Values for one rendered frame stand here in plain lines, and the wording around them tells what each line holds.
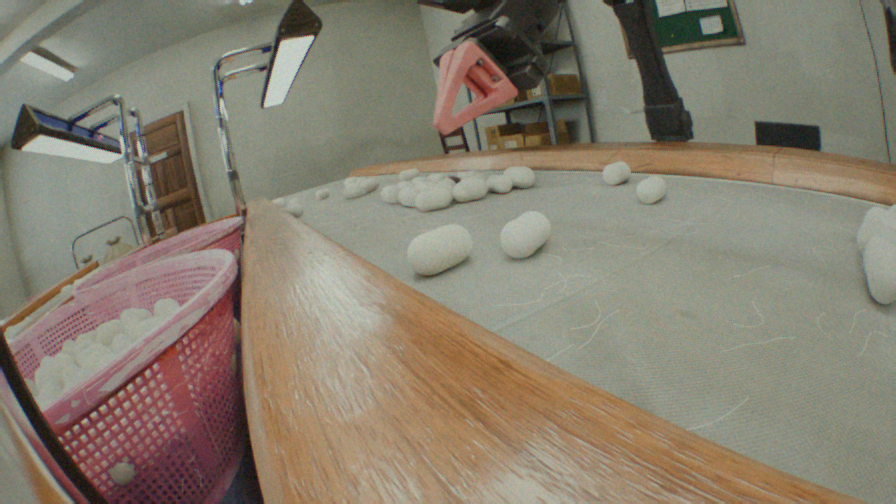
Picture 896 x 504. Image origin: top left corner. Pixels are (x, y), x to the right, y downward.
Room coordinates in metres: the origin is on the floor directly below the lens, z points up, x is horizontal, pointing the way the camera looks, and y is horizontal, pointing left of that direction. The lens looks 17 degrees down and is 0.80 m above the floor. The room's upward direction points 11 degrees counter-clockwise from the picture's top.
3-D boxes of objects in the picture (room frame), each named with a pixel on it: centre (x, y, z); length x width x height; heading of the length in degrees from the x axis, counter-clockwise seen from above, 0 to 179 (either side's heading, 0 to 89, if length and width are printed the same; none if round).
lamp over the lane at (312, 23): (0.86, 0.31, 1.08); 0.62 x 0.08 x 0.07; 28
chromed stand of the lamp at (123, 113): (0.64, 0.74, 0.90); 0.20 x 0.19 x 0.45; 28
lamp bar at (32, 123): (0.60, 0.80, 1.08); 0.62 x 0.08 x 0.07; 28
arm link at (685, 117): (0.59, -0.46, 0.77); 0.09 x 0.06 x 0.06; 33
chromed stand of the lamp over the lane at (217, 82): (0.82, 0.38, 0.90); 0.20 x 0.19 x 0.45; 28
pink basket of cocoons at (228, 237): (0.35, 0.36, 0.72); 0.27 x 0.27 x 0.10
